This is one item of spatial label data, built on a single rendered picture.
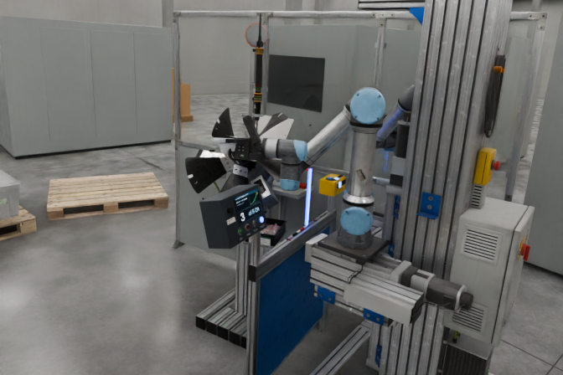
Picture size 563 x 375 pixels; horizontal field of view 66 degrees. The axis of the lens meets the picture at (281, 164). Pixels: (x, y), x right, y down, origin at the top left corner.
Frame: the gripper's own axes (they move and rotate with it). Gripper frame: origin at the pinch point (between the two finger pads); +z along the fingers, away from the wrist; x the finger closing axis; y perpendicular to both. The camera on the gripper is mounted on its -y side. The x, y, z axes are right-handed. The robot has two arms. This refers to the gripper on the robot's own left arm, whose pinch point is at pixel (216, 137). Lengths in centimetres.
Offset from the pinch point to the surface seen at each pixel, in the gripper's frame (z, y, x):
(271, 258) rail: -19, 57, 33
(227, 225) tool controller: -9.4, 31.4, -10.2
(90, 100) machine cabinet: 377, -5, 479
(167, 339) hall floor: 53, 136, 81
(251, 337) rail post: -14, 94, 26
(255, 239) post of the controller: -13, 45, 20
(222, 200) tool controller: -7.0, 22.1, -10.5
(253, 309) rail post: -14, 79, 24
